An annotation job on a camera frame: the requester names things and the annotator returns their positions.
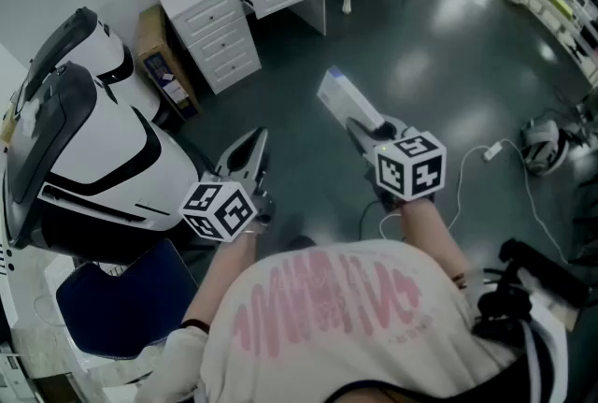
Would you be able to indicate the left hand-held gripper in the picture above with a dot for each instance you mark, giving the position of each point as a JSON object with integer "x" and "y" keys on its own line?
{"x": 219, "y": 214}

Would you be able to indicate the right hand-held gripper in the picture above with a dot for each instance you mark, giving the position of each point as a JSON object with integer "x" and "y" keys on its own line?
{"x": 411, "y": 167}

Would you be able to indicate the white rectangular box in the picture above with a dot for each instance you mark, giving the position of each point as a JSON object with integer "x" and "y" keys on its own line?
{"x": 348, "y": 97}

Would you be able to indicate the person's right forearm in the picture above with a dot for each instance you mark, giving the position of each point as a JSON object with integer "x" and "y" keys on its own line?
{"x": 430, "y": 233}

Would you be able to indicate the brown cardboard box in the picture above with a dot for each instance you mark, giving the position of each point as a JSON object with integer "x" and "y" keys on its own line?
{"x": 161, "y": 60}

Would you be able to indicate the white grey floor device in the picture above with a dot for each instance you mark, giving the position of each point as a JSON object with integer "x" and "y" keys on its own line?
{"x": 544, "y": 148}

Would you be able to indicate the person's cream printed shirt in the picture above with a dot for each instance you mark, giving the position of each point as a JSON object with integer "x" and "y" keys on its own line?
{"x": 327, "y": 321}

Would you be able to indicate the black chest-mounted device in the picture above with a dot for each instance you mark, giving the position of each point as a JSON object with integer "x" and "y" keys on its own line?
{"x": 537, "y": 279}

